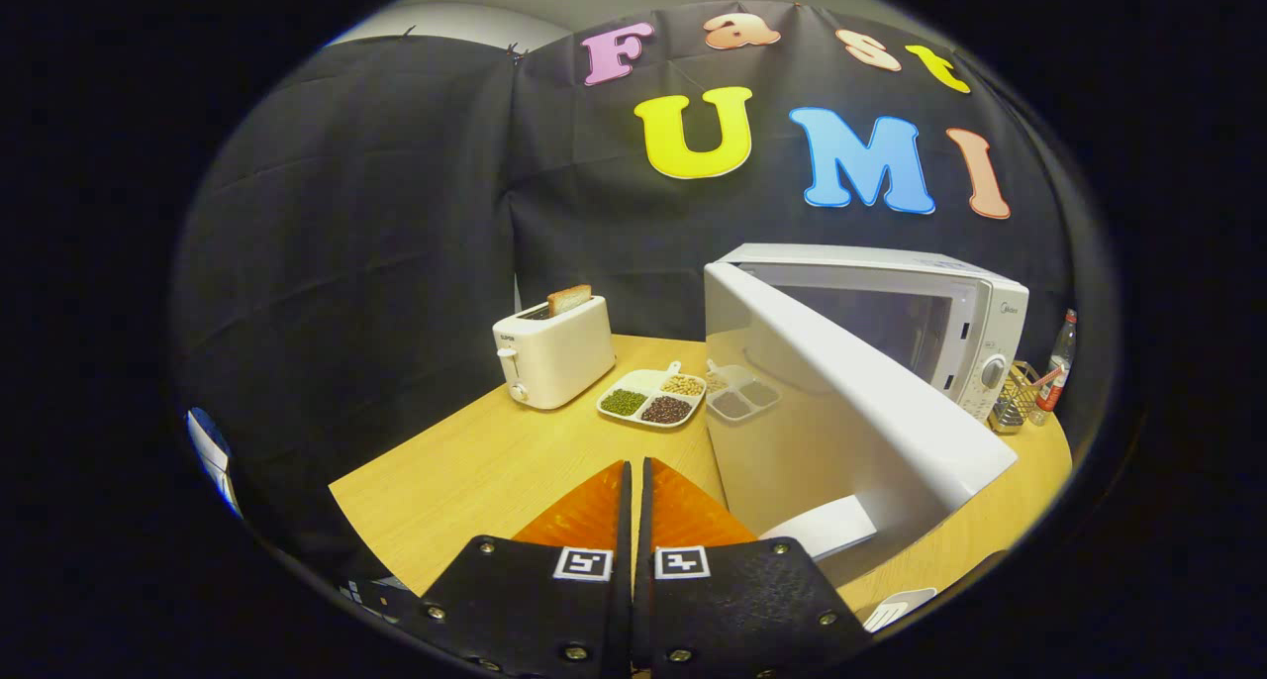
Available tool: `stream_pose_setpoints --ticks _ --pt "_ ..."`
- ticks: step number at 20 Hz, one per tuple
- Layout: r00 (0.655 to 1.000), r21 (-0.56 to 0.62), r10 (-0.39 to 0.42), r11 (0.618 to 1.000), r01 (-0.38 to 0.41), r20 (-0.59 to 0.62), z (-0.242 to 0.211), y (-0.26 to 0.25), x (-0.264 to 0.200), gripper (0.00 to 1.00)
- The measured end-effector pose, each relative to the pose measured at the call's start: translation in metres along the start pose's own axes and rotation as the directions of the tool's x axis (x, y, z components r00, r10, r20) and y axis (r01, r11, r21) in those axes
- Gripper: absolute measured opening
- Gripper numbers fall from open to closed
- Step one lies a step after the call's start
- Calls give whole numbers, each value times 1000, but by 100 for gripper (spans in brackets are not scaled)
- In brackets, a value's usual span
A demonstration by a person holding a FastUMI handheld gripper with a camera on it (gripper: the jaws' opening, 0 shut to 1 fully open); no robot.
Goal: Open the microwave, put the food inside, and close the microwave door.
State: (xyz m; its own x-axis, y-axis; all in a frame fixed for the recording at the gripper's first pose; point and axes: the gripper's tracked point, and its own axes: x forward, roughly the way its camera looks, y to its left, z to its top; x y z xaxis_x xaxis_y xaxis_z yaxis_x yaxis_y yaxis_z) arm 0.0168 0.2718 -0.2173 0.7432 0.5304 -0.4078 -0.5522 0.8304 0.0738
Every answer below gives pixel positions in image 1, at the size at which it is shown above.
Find wire mesh basket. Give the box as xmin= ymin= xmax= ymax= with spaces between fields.
xmin=990 ymin=360 xmax=1040 ymax=435

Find cream bread toaster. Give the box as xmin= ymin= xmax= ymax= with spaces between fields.
xmin=492 ymin=295 xmax=617 ymax=411

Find clear bottle red label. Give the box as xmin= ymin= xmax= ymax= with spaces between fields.
xmin=1036 ymin=309 xmax=1078 ymax=413

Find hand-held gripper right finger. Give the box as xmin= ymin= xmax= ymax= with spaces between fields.
xmin=638 ymin=456 xmax=872 ymax=679

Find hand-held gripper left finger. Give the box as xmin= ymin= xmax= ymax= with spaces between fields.
xmin=416 ymin=458 xmax=634 ymax=679

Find white ridged tray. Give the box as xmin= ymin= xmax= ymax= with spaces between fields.
xmin=861 ymin=587 xmax=937 ymax=633

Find white divided bean dish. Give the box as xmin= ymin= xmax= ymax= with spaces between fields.
xmin=596 ymin=361 xmax=708 ymax=430

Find white toaster oven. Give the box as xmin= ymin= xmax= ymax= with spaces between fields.
xmin=703 ymin=243 xmax=1030 ymax=589

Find blue and white box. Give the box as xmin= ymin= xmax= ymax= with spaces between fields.
xmin=186 ymin=407 xmax=244 ymax=518

